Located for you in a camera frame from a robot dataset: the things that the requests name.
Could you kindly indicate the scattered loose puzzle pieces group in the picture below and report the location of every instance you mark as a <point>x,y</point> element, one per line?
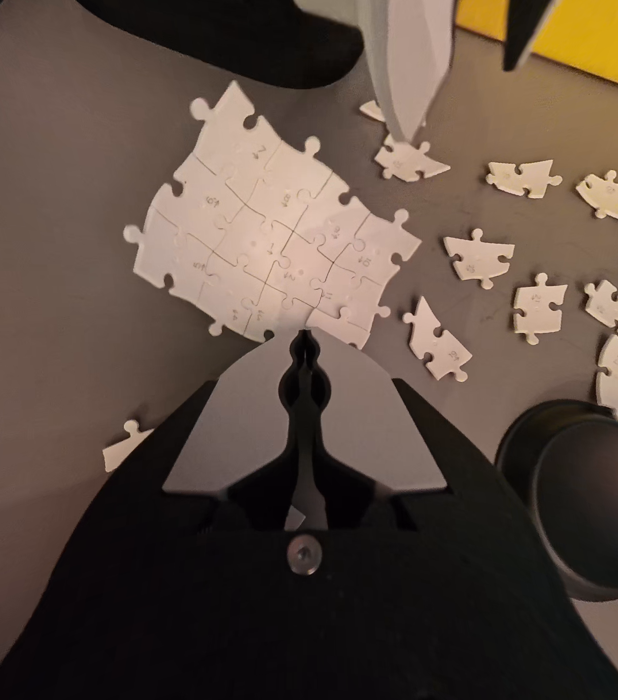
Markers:
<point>479,257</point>

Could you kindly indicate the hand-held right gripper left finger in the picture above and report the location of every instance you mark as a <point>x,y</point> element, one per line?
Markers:
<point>232,438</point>

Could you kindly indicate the black round ball stand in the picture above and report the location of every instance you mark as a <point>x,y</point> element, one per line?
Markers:
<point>594,492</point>

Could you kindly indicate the yellow storage bin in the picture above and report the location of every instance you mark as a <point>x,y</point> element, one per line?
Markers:
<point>605,33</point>

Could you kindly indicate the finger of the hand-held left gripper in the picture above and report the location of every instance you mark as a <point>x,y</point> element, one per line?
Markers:
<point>526,22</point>
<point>408,55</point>

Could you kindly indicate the white puzzle piece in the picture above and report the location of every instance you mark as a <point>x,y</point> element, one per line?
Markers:
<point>296,518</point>

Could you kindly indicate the assembled white puzzle section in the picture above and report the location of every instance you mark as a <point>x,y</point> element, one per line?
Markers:
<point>276,230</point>

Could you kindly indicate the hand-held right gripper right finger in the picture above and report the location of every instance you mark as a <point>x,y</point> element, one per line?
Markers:
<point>380,438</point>

